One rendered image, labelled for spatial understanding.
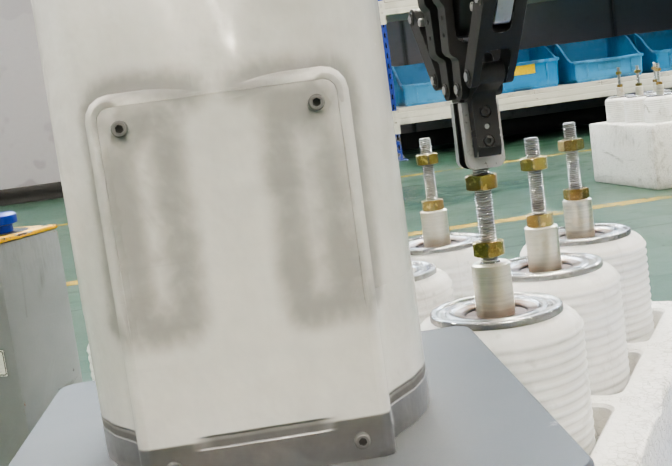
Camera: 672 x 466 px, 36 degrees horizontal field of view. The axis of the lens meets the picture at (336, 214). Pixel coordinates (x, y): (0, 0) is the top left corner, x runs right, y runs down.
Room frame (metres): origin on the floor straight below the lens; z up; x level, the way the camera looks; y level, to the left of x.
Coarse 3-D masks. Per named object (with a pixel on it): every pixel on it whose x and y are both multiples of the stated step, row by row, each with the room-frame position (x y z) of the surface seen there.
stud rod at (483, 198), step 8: (488, 168) 0.57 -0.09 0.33; (480, 192) 0.57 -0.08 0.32; (488, 192) 0.57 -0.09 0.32; (480, 200) 0.57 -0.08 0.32; (488, 200) 0.57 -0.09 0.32; (480, 208) 0.57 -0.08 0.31; (488, 208) 0.57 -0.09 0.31; (480, 216) 0.57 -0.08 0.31; (488, 216) 0.57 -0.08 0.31; (480, 224) 0.57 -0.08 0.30; (488, 224) 0.57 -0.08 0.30; (480, 232) 0.57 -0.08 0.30; (488, 232) 0.57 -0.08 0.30; (480, 240) 0.57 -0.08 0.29; (488, 240) 0.57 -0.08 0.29
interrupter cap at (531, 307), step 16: (448, 304) 0.60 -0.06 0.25; (464, 304) 0.60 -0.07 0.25; (528, 304) 0.58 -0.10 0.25; (544, 304) 0.57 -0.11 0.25; (560, 304) 0.56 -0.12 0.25; (432, 320) 0.57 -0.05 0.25; (448, 320) 0.56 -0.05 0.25; (464, 320) 0.56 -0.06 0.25; (480, 320) 0.55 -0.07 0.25; (496, 320) 0.55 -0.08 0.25; (512, 320) 0.54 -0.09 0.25; (528, 320) 0.54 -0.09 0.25; (544, 320) 0.55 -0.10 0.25
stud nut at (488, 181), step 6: (486, 174) 0.57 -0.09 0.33; (492, 174) 0.57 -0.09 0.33; (468, 180) 0.57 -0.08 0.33; (474, 180) 0.57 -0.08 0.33; (480, 180) 0.57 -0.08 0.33; (486, 180) 0.57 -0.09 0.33; (492, 180) 0.57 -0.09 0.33; (468, 186) 0.57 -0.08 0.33; (474, 186) 0.57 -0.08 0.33; (480, 186) 0.57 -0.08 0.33; (486, 186) 0.57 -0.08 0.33; (492, 186) 0.57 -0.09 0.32
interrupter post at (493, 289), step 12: (480, 264) 0.57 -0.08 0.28; (492, 264) 0.57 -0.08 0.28; (504, 264) 0.57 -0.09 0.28; (480, 276) 0.57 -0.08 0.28; (492, 276) 0.57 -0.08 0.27; (504, 276) 0.57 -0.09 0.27; (480, 288) 0.57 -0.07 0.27; (492, 288) 0.57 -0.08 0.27; (504, 288) 0.57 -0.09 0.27; (480, 300) 0.57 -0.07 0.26; (492, 300) 0.57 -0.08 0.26; (504, 300) 0.57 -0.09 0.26; (480, 312) 0.57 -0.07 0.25; (492, 312) 0.57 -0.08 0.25; (504, 312) 0.57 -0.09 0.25
